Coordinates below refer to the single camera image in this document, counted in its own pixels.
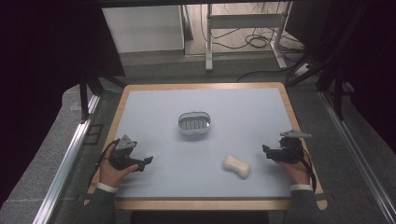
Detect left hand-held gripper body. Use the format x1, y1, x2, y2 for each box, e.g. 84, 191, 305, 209
108, 133, 145, 171

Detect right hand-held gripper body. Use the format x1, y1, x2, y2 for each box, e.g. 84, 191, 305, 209
273, 129, 313, 165

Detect person's left hand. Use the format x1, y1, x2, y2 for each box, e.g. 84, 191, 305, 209
98, 145, 140, 189

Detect person's right hand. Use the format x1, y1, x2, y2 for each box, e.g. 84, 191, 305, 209
275, 152, 313, 187

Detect white soap bar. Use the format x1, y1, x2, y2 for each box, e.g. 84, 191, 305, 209
222, 154, 252, 180

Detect light blue table mat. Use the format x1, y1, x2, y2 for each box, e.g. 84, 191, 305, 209
114, 87, 294, 200

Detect metal soap dish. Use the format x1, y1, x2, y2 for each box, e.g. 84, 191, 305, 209
177, 111, 212, 136

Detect black metal stand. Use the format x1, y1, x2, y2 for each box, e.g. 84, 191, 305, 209
284, 46, 356, 121
78, 73, 128, 123

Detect white power strip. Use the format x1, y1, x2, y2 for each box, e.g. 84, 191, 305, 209
293, 63, 313, 77

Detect black curtain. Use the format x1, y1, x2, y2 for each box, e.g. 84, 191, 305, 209
284, 0, 396, 155
0, 0, 126, 208

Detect white cabinet panel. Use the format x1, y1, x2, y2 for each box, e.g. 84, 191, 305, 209
101, 5, 186, 54

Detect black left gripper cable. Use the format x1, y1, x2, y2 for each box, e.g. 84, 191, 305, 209
88, 139, 121, 189

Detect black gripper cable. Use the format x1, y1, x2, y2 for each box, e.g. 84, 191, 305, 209
291, 145, 318, 193
88, 139, 121, 189

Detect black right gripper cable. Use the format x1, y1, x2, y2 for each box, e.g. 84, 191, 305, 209
291, 145, 318, 193

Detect aluminium rail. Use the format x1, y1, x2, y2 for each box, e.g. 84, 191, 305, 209
32, 93, 101, 224
319, 91, 396, 224

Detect black floor cables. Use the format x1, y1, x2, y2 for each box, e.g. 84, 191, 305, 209
199, 2, 307, 83

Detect white metal desk frame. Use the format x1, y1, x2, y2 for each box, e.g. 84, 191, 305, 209
205, 1, 294, 72

